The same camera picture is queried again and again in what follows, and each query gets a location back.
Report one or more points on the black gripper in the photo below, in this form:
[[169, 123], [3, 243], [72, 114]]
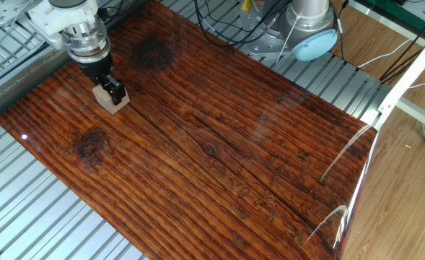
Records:
[[95, 66]]

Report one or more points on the pale wooden cube block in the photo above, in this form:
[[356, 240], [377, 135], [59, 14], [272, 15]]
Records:
[[105, 103]]

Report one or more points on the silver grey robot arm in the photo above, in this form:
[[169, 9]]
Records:
[[309, 14]]

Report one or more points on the glossy wood grain mat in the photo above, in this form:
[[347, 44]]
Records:
[[197, 144]]

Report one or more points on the white aluminium crossbar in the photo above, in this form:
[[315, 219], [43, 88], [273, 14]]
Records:
[[419, 113]]

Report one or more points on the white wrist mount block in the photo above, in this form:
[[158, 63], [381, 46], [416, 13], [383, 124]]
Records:
[[53, 21]]

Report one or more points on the grey metal rail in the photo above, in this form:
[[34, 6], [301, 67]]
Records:
[[17, 88]]

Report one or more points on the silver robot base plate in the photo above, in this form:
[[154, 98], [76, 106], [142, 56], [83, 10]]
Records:
[[259, 45]]

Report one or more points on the white aluminium frame post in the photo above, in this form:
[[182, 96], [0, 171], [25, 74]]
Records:
[[410, 68]]

